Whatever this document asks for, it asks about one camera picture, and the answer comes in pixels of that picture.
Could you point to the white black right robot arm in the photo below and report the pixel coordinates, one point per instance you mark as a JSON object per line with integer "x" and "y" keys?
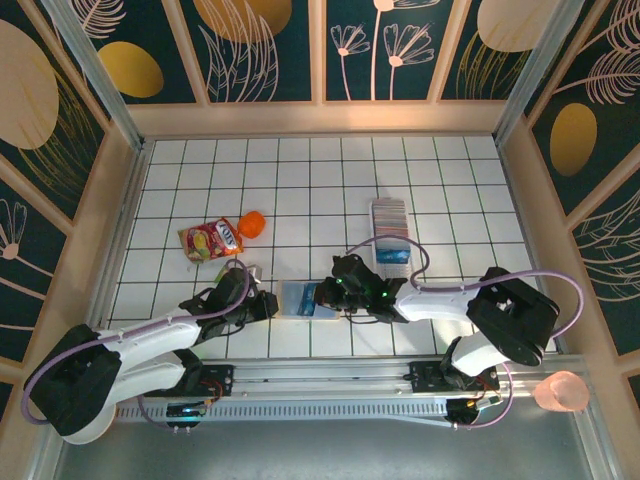
{"x": 440, "y": 302}

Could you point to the pink plastic cup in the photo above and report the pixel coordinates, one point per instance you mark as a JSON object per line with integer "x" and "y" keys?
{"x": 560, "y": 392}

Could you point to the aluminium frame post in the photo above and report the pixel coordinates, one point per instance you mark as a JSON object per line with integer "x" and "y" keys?
{"x": 102, "y": 85}
{"x": 534, "y": 75}

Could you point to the aluminium mounting rail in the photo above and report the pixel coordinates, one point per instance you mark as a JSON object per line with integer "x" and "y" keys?
{"x": 320, "y": 380}

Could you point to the stack of assorted credit cards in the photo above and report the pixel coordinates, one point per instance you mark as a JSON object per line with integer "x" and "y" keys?
{"x": 392, "y": 230}

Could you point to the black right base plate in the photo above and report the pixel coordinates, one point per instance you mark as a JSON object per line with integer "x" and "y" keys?
{"x": 425, "y": 377}

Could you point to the blue and white credit card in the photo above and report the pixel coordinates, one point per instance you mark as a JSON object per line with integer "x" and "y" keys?
{"x": 307, "y": 300}

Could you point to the red snack bag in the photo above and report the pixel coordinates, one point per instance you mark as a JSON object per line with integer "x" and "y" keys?
{"x": 210, "y": 242}

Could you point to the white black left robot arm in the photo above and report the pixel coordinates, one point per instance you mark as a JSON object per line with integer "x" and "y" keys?
{"x": 160, "y": 336}

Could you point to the orange ball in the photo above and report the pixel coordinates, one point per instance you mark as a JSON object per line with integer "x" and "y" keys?
{"x": 251, "y": 224}

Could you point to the beige card holder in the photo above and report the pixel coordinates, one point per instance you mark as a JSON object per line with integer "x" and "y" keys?
{"x": 290, "y": 300}

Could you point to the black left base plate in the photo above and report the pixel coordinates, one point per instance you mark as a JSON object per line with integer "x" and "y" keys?
{"x": 220, "y": 380}

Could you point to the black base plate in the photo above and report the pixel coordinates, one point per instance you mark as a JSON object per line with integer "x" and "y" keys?
{"x": 425, "y": 377}
{"x": 220, "y": 380}

